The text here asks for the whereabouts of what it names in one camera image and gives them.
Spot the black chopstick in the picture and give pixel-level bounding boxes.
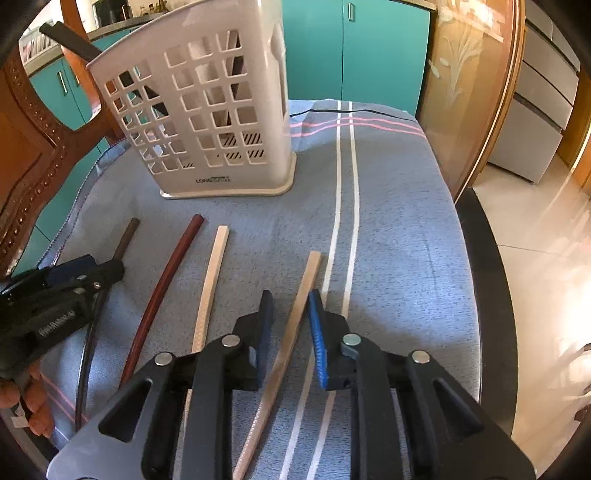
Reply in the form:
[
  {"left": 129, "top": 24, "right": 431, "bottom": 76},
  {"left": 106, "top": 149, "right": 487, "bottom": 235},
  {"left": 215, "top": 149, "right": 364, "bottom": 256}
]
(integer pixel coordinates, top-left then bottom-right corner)
[{"left": 38, "top": 21, "right": 167, "bottom": 118}]

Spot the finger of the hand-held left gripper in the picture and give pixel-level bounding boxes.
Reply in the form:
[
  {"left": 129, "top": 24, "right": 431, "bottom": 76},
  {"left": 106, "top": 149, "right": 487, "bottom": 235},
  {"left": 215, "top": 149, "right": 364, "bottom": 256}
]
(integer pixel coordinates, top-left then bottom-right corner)
[
  {"left": 4, "top": 255, "right": 100, "bottom": 294},
  {"left": 0, "top": 261, "right": 125, "bottom": 315}
]

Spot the blue striped tablecloth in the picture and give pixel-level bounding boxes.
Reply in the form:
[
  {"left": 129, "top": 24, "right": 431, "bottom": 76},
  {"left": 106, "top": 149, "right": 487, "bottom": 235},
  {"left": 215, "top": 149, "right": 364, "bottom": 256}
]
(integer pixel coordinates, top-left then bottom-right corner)
[{"left": 34, "top": 97, "right": 481, "bottom": 480}]

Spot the white plastic utensil holder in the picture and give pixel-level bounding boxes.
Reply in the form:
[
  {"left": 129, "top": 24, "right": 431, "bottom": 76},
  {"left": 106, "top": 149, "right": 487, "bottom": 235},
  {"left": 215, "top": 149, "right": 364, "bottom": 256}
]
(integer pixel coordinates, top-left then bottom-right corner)
[{"left": 85, "top": 0, "right": 297, "bottom": 200}]

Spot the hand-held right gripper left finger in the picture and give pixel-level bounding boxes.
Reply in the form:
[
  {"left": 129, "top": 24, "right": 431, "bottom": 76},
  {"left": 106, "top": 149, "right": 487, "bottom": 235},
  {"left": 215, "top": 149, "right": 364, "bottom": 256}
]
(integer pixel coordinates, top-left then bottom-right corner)
[{"left": 98, "top": 290, "right": 275, "bottom": 480}]

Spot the dark brown chopstick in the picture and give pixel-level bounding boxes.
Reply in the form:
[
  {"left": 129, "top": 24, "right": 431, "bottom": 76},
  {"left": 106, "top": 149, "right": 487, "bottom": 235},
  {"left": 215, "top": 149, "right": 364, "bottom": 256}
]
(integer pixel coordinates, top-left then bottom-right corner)
[{"left": 74, "top": 218, "right": 140, "bottom": 432}]

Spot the cream chopstick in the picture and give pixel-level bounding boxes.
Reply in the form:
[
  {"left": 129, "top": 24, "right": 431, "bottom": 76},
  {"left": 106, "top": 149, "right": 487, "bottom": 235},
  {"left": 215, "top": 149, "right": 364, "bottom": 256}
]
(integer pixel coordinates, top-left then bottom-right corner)
[
  {"left": 232, "top": 250, "right": 322, "bottom": 480},
  {"left": 190, "top": 225, "right": 230, "bottom": 354}
]

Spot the black cable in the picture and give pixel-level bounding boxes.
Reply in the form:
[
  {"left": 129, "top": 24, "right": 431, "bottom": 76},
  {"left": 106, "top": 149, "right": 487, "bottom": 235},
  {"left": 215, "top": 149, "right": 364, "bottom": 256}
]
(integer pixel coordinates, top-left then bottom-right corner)
[{"left": 290, "top": 107, "right": 409, "bottom": 116}]

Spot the wooden framed glass door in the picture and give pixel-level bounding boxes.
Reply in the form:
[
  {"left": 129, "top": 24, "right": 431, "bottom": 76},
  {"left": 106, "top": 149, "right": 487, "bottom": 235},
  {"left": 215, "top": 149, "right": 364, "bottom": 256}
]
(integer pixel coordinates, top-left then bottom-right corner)
[{"left": 418, "top": 0, "right": 527, "bottom": 204}]

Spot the carved wooden chair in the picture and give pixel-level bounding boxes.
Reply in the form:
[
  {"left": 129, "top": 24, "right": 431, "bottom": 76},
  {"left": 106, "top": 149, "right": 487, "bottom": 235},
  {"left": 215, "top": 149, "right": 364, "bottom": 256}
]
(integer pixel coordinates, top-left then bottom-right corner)
[{"left": 0, "top": 0, "right": 127, "bottom": 278}]

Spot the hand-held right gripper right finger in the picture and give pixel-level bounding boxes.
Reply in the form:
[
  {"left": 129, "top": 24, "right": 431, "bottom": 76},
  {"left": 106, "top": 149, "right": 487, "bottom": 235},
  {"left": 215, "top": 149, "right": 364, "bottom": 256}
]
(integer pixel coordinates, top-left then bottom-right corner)
[{"left": 308, "top": 289, "right": 536, "bottom": 480}]

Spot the grey drawer cabinet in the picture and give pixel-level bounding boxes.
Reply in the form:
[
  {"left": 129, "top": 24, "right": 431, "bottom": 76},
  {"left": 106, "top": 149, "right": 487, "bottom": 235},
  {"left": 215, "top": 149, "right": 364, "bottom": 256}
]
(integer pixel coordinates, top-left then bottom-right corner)
[{"left": 487, "top": 4, "right": 591, "bottom": 185}]

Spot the teal cabinet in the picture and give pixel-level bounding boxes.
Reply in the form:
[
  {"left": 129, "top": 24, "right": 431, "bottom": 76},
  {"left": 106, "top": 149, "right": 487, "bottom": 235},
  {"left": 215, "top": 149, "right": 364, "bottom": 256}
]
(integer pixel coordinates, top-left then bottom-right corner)
[
  {"left": 14, "top": 28, "right": 121, "bottom": 273},
  {"left": 281, "top": 0, "right": 432, "bottom": 116}
]

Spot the person's left hand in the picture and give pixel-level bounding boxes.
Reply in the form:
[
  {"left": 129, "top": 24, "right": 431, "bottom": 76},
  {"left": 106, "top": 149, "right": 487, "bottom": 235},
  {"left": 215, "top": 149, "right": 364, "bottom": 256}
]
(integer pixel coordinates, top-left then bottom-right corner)
[{"left": 0, "top": 364, "right": 55, "bottom": 438}]

